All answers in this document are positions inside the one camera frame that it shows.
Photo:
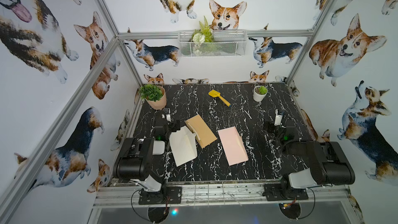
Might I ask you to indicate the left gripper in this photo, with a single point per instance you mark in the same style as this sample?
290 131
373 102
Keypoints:
172 124

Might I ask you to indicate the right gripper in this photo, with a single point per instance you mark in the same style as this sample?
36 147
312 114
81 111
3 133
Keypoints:
270 125

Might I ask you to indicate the pink envelope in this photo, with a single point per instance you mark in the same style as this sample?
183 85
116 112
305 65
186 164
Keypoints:
233 146

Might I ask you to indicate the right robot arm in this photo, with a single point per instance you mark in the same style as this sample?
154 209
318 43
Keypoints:
327 163

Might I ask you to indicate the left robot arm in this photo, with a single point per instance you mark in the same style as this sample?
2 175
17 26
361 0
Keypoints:
135 159

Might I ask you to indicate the white envelope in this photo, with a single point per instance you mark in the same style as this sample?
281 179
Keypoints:
183 146

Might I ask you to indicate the brown kraft envelope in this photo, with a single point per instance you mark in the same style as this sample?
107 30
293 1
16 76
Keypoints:
204 134

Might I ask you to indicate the green plant in terracotta pot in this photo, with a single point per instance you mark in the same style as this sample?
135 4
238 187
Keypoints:
154 95

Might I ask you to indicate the small plant in white pot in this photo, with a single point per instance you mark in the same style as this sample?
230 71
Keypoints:
259 93

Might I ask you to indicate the yellow toy shovel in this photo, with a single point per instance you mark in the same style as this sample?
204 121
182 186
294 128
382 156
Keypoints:
216 94

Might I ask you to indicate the fern and white flower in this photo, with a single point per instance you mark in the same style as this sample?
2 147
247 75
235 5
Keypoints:
202 40

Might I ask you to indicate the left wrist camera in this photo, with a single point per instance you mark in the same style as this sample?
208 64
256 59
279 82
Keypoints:
166 114

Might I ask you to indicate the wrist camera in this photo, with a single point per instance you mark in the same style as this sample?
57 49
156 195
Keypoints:
279 117
166 114

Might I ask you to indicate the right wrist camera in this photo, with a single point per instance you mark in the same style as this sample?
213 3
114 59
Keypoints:
279 117

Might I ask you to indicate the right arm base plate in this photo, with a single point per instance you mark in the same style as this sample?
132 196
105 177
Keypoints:
275 192

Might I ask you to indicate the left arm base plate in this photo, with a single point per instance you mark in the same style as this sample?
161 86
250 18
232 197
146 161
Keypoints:
169 195

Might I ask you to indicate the aluminium front rail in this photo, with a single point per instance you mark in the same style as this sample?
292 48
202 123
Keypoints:
213 194

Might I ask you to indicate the white wire basket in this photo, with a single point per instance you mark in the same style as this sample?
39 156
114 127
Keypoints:
215 44

